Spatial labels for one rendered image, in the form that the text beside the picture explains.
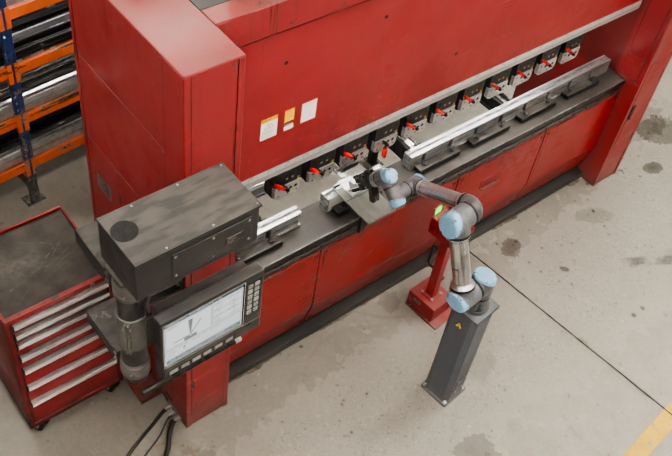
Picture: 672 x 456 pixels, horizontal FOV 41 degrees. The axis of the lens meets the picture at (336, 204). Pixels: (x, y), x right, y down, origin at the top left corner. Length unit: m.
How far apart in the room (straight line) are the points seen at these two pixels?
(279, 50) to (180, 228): 0.91
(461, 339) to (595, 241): 1.79
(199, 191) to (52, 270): 1.23
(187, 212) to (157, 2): 0.78
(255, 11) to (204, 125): 0.46
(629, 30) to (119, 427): 3.72
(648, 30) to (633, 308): 1.68
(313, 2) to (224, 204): 0.89
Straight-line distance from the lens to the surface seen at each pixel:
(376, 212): 4.43
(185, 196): 3.11
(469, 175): 5.12
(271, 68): 3.58
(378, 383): 5.03
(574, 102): 5.62
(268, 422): 4.84
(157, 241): 2.97
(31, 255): 4.25
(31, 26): 5.30
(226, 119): 3.26
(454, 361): 4.71
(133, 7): 3.32
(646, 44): 5.78
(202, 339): 3.44
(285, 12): 3.43
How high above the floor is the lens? 4.21
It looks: 46 degrees down
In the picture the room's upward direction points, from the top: 10 degrees clockwise
